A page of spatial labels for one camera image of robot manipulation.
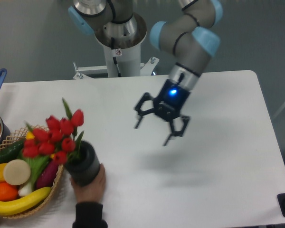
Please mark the green bok choy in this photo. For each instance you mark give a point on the green bok choy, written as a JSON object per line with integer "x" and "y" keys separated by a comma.
{"x": 37, "y": 165}

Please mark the dark grey ribbed vase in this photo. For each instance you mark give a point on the dark grey ribbed vase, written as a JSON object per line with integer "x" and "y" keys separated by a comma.
{"x": 85, "y": 170}

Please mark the yellow banana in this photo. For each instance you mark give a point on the yellow banana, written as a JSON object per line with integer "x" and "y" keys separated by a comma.
{"x": 10, "y": 208}

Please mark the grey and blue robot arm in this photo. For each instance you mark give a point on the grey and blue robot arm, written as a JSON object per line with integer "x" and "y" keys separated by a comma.
{"x": 189, "y": 39}

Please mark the woven wicker basket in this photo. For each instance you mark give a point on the woven wicker basket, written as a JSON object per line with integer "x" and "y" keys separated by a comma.
{"x": 13, "y": 137}

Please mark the black sleeved forearm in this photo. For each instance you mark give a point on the black sleeved forearm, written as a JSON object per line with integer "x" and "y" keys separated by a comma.
{"x": 89, "y": 215}

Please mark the round beige disc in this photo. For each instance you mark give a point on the round beige disc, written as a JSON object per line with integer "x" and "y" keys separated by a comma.
{"x": 16, "y": 172}

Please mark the green cucumber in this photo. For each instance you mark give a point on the green cucumber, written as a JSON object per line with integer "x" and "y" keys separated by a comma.
{"x": 11, "y": 151}

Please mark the person's hand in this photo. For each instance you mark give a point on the person's hand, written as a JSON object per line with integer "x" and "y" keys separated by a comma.
{"x": 94, "y": 191}

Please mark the purple eggplant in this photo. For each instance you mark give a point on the purple eggplant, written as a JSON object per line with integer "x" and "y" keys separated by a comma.
{"x": 48, "y": 176}

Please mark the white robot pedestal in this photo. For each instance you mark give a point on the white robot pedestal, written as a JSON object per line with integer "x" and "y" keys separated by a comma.
{"x": 121, "y": 43}

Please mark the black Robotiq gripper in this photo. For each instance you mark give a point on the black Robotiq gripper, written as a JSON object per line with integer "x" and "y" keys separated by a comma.
{"x": 172, "y": 102}

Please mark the white metal base frame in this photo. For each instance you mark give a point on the white metal base frame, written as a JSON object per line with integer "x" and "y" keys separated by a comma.
{"x": 147, "y": 69}

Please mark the orange fruit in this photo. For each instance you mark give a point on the orange fruit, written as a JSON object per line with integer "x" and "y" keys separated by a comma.
{"x": 8, "y": 192}

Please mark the red tulip bouquet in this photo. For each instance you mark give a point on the red tulip bouquet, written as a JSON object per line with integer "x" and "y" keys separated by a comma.
{"x": 61, "y": 141}

